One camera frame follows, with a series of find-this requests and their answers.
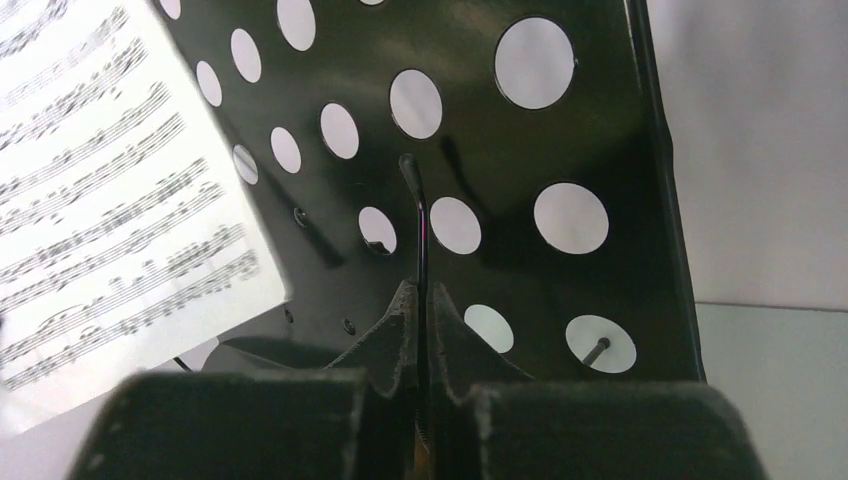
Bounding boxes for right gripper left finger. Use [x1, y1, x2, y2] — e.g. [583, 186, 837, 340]
[69, 281, 418, 479]

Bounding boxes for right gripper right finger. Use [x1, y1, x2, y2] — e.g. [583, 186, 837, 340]
[430, 283, 767, 479]

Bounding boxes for black music stand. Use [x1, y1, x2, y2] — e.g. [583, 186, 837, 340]
[148, 0, 707, 399]

